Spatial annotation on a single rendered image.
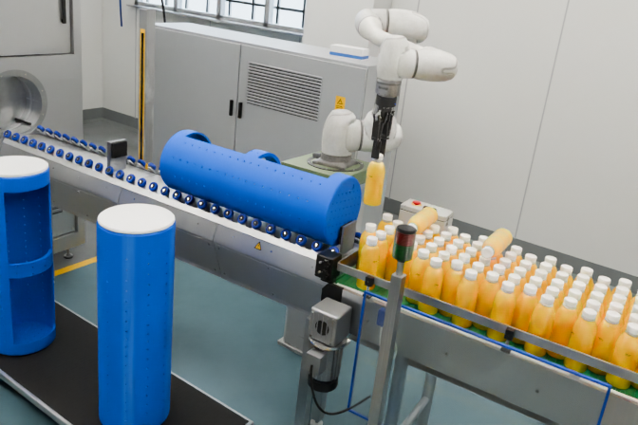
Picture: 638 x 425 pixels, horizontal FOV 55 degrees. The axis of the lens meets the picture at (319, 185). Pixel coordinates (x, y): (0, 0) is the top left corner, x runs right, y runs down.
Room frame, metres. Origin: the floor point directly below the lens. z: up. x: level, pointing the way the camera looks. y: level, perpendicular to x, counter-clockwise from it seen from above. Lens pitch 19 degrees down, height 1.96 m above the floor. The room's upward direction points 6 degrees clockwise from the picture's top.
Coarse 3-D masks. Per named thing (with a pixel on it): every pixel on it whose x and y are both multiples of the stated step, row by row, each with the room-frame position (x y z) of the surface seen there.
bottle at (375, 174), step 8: (376, 160) 2.21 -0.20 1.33; (368, 168) 2.21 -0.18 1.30; (376, 168) 2.19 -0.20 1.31; (384, 168) 2.21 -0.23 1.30; (368, 176) 2.20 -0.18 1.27; (376, 176) 2.19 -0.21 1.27; (384, 176) 2.21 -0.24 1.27; (368, 184) 2.20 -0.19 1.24; (376, 184) 2.19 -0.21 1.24; (368, 192) 2.19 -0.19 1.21; (376, 192) 2.19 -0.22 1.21; (368, 200) 2.19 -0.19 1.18; (376, 200) 2.19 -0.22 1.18
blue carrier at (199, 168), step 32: (160, 160) 2.58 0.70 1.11; (192, 160) 2.51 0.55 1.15; (224, 160) 2.45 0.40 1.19; (256, 160) 2.41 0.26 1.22; (192, 192) 2.52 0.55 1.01; (224, 192) 2.39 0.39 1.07; (256, 192) 2.31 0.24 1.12; (288, 192) 2.25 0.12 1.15; (320, 192) 2.20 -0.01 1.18; (352, 192) 2.31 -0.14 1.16; (288, 224) 2.25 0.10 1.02; (320, 224) 2.16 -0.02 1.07
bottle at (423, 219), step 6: (426, 210) 2.20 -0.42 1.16; (432, 210) 2.21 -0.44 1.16; (414, 216) 2.12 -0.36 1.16; (420, 216) 2.12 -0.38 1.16; (426, 216) 2.14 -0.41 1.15; (432, 216) 2.17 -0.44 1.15; (408, 222) 2.11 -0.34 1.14; (414, 222) 2.09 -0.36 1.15; (420, 222) 2.09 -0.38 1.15; (426, 222) 2.12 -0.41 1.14; (432, 222) 2.17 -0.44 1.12; (420, 228) 2.08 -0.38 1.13; (426, 228) 2.12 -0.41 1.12
